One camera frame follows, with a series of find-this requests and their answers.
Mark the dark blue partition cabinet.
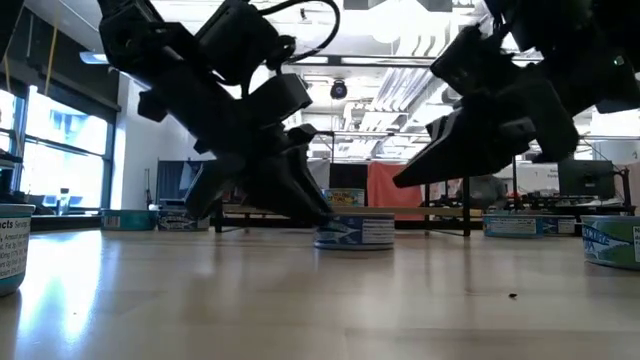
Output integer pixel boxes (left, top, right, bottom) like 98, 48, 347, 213
156, 158, 206, 211

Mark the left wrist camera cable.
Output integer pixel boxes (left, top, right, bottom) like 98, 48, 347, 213
257, 0, 342, 69

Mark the person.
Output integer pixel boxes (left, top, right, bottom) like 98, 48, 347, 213
457, 174, 509, 211

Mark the large window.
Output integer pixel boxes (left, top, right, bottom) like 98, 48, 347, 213
0, 84, 117, 211

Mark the black distant rig frame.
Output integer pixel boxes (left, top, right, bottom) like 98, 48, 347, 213
510, 157, 519, 211

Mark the black workstation desk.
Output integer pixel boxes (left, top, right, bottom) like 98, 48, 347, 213
522, 192, 639, 225

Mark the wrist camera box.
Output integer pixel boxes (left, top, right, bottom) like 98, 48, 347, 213
248, 73, 315, 127
429, 23, 504, 99

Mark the black aluminium table frame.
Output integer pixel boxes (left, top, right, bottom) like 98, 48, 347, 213
30, 213, 584, 239

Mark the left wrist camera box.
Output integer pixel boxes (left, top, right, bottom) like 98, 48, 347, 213
248, 73, 315, 127

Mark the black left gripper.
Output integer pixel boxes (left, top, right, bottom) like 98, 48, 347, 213
183, 114, 335, 227

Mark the green mackerel can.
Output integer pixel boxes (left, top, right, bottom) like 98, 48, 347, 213
580, 214, 640, 272

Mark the orange cloth panel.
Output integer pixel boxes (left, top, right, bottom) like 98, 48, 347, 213
367, 161, 426, 221

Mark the black overhead beam with lights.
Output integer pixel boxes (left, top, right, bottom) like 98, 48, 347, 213
78, 49, 546, 69

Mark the black frame wooden shelf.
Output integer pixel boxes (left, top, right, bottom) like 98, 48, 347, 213
213, 169, 487, 238

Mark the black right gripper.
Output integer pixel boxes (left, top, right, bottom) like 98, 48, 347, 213
393, 74, 581, 190

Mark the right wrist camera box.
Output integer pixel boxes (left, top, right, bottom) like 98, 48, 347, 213
429, 23, 504, 99

